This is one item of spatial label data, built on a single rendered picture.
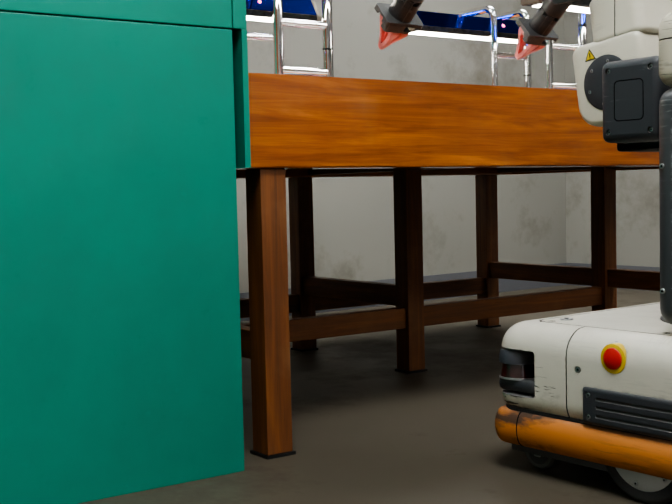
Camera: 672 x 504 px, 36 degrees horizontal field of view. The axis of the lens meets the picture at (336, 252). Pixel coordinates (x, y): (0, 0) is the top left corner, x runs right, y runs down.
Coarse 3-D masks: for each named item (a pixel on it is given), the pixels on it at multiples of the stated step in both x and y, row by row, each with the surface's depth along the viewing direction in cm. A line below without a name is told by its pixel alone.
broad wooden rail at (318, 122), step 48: (288, 96) 208; (336, 96) 215; (384, 96) 222; (432, 96) 229; (480, 96) 237; (528, 96) 246; (576, 96) 255; (288, 144) 208; (336, 144) 215; (384, 144) 222; (432, 144) 230; (480, 144) 238; (528, 144) 247; (576, 144) 256
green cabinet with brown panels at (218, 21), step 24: (0, 0) 171; (24, 0) 173; (48, 0) 176; (72, 0) 178; (96, 0) 181; (120, 0) 183; (144, 0) 186; (168, 0) 188; (192, 0) 191; (216, 0) 194; (240, 0) 197; (168, 24) 190; (192, 24) 191; (216, 24) 194; (240, 24) 197
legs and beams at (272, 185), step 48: (480, 192) 398; (480, 240) 399; (336, 288) 334; (384, 288) 313; (432, 288) 383; (480, 288) 397; (576, 288) 349; (288, 336) 211; (336, 336) 290; (288, 384) 212; (288, 432) 212
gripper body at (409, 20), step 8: (400, 0) 226; (408, 0) 226; (376, 8) 230; (384, 8) 230; (392, 8) 229; (400, 8) 227; (408, 8) 227; (416, 8) 227; (384, 16) 228; (392, 16) 229; (400, 16) 228; (408, 16) 228; (416, 16) 234; (384, 24) 228; (392, 24) 228; (400, 24) 229; (408, 24) 230; (416, 24) 231
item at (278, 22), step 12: (276, 0) 262; (324, 0) 270; (276, 12) 262; (324, 12) 270; (276, 24) 262; (288, 24) 264; (300, 24) 266; (312, 24) 268; (324, 24) 270; (276, 36) 262; (324, 36) 271; (276, 48) 262; (324, 48) 271; (276, 60) 263; (324, 60) 271; (276, 72) 263; (288, 72) 265; (300, 72) 266; (312, 72) 269; (324, 72) 271
